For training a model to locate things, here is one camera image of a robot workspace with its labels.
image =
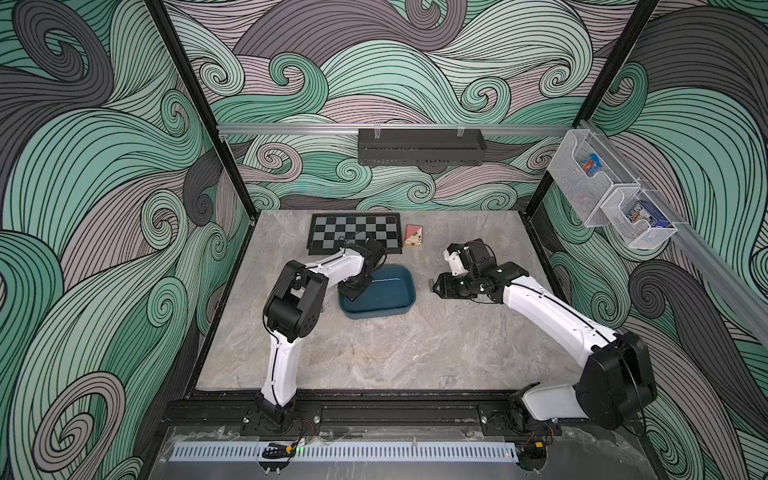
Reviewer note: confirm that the clear wall bin far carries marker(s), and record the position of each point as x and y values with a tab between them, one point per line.
586	194

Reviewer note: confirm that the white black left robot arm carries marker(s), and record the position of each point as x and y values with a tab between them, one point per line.
293	308

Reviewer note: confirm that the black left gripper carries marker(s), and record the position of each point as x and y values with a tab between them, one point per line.
353	295

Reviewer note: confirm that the teal plastic storage box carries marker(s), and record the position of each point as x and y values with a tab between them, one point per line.
392	292

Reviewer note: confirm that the aluminium rail right wall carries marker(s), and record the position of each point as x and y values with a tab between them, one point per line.
746	305

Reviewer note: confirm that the aluminium rail wall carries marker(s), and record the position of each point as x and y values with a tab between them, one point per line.
746	305
331	129

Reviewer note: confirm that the black frame post right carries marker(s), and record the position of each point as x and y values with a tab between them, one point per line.
615	61

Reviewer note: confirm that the black frame post left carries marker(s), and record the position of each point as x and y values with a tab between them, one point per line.
174	47

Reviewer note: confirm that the black wall shelf tray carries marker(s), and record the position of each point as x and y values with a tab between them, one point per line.
431	148

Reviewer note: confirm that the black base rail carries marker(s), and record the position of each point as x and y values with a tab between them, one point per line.
313	412

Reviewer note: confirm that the black grey chessboard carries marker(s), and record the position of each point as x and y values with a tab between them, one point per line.
330	231

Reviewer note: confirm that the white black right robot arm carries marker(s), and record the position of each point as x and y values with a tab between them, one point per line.
617	381

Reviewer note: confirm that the clear wall bin near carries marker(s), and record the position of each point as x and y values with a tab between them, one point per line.
638	235

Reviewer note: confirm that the aluminium rail back wall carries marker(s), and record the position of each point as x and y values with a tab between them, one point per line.
331	129

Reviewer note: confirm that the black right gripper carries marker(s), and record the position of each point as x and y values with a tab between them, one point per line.
449	288

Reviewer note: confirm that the black frame post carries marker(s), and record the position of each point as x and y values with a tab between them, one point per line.
174	47
615	61

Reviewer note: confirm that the small red card box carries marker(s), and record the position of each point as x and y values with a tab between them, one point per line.
413	235

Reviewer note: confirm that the blue red item in bin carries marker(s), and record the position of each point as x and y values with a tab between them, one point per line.
591	164

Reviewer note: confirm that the blue box in bin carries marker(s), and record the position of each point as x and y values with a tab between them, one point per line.
644	210

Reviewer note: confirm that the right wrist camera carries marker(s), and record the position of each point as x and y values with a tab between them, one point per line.
472	258

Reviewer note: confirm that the white slotted cable duct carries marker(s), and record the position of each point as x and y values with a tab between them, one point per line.
362	451

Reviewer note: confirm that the clear wall bin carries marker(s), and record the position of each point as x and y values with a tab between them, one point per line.
638	235
586	194

